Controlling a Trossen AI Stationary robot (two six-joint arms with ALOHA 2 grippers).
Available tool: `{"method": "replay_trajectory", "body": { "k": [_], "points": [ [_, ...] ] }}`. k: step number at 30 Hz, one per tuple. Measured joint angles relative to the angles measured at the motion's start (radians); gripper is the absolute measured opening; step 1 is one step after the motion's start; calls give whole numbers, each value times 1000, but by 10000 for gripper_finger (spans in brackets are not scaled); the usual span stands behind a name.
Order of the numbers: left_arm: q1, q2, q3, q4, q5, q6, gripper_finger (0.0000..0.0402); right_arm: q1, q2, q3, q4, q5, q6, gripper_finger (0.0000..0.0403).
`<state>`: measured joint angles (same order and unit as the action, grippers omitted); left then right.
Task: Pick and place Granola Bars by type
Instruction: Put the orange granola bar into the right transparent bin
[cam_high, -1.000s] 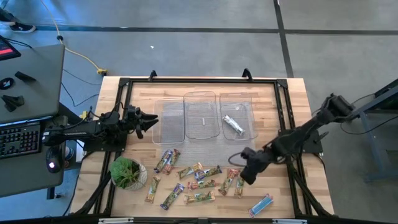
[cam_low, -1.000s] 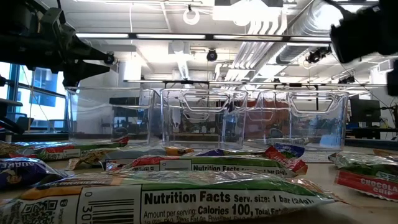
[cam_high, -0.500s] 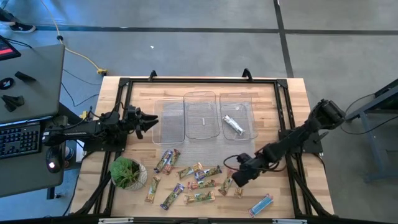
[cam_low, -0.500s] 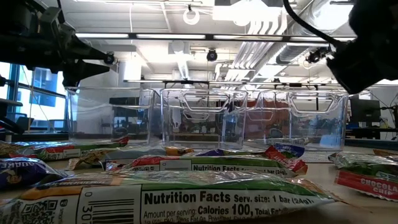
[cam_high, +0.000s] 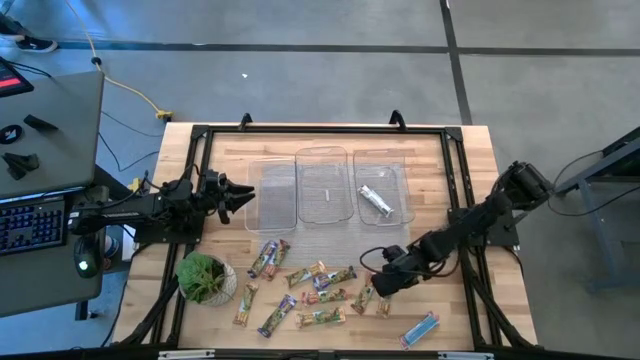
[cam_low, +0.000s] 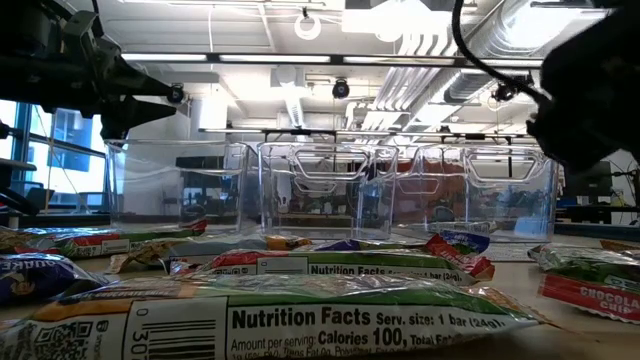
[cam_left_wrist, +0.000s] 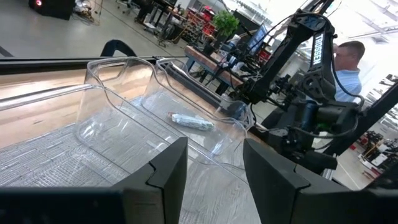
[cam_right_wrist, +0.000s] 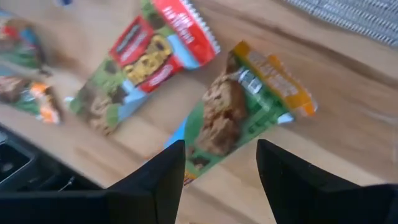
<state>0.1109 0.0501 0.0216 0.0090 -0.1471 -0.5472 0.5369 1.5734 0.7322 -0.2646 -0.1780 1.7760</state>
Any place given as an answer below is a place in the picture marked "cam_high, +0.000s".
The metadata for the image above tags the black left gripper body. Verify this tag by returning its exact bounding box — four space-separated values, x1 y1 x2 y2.
199 169 236 225

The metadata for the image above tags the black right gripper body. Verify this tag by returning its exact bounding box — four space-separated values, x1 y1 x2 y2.
370 244 427 300

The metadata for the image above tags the green snack bar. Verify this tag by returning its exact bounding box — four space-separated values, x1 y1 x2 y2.
375 294 394 320
299 287 350 308

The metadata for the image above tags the blue granola bar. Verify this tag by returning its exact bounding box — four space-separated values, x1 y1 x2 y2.
398 310 442 351

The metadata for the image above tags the silver-wrapped granola bar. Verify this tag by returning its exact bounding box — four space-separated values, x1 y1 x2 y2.
357 183 396 219

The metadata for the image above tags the orange-end granola bar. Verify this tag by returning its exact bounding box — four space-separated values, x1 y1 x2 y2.
283 259 329 290
232 280 261 329
294 305 348 330

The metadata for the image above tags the clear plastic bin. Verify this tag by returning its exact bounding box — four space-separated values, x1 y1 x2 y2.
294 144 355 225
352 148 416 227
244 156 300 234

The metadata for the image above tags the green succulent in woven pot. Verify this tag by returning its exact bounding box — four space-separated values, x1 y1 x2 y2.
174 250 239 307

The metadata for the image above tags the black computer mouse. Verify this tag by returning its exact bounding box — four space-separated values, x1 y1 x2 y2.
73 232 104 280

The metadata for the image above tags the grey raised desk shelf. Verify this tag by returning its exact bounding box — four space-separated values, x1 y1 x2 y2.
0 69 106 201

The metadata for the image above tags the black backlit keyboard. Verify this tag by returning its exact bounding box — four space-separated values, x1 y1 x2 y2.
0 196 70 257

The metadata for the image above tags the small black flat piece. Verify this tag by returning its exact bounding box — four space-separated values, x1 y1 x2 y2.
22 113 60 134

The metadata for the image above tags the grey desk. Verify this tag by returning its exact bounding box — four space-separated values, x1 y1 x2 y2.
0 185 110 320

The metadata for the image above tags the black round disc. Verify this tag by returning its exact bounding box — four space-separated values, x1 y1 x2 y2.
0 123 24 146

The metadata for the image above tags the person's shoe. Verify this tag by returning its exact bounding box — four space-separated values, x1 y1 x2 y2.
14 35 60 54

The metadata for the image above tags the black screen with red display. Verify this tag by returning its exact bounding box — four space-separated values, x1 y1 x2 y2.
0 55 36 99

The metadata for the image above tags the blue-grey metal table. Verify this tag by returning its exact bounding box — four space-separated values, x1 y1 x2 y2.
553 125 640 295

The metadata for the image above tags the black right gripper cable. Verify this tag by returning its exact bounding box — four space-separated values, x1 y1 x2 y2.
358 245 401 277

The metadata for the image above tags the black floor cable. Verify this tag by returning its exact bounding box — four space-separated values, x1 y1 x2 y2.
97 109 166 174

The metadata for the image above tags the black aluminium table frame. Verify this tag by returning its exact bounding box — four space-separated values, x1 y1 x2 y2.
115 122 535 359

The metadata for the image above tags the silver frame bracket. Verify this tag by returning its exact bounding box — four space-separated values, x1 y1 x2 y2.
157 349 217 360
437 351 495 360

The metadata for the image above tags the yellow extension cable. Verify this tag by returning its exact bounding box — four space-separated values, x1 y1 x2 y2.
63 0 175 123

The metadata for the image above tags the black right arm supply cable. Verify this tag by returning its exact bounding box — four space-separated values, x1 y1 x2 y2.
546 148 640 219

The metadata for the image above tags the black angular bracket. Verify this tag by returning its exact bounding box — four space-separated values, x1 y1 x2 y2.
0 151 41 182

